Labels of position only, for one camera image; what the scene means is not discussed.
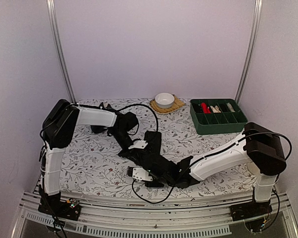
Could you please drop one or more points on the aluminium frame post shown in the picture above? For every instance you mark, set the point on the aluminium frame post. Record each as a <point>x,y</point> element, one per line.
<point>59,49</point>
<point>250,49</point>

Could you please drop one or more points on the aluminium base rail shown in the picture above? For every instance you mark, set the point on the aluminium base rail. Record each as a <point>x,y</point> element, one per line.
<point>199,217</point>

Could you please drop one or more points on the right aluminium frame post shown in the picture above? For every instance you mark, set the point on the right aluminium frame post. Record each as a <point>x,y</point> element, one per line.
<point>250,49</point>

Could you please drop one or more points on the black striped underwear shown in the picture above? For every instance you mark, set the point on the black striped underwear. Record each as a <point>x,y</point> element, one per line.
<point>151,151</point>

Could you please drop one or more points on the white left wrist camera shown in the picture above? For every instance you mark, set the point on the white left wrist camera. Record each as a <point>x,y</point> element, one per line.
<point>138,144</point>

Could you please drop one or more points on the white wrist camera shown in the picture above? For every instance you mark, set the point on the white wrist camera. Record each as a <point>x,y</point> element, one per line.
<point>139,174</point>
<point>138,144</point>

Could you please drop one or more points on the dark navy underwear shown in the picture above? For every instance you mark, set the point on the dark navy underwear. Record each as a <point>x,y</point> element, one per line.
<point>100,129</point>

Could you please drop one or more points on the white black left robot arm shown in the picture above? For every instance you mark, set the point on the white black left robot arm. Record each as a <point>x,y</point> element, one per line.
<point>57,133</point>

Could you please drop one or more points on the left aluminium frame post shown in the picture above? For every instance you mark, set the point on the left aluminium frame post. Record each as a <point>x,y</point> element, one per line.
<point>59,49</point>

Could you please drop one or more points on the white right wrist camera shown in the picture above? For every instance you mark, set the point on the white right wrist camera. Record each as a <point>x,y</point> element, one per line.
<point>139,174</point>

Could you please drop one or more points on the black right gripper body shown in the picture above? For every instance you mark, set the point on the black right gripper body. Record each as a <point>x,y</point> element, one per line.
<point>167,182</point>

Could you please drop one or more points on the white ceramic bowl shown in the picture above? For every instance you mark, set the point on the white ceramic bowl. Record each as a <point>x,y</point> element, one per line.
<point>164,100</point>

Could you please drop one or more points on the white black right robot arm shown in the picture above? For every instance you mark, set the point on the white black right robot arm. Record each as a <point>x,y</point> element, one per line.
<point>256,145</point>

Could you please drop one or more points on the cream plastic cup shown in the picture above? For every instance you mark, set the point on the cream plastic cup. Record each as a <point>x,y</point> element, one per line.
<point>253,169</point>

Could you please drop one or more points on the beige rolled cloth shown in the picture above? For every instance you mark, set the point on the beige rolled cloth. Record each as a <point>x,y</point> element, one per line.
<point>215,109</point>

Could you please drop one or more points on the floral tablecloth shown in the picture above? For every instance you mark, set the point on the floral tablecloth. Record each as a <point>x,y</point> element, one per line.
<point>91,165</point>

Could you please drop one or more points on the woven straw mat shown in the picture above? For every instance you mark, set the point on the woven straw mat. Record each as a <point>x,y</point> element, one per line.
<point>177,105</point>

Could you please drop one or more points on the red rolled cloth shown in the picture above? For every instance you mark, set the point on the red rolled cloth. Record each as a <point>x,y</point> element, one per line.
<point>205,108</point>

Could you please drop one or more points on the green compartment organizer box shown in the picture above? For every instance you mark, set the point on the green compartment organizer box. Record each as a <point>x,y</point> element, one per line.
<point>230,120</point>

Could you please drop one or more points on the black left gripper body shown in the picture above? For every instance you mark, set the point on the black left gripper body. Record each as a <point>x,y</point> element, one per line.
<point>129,154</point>

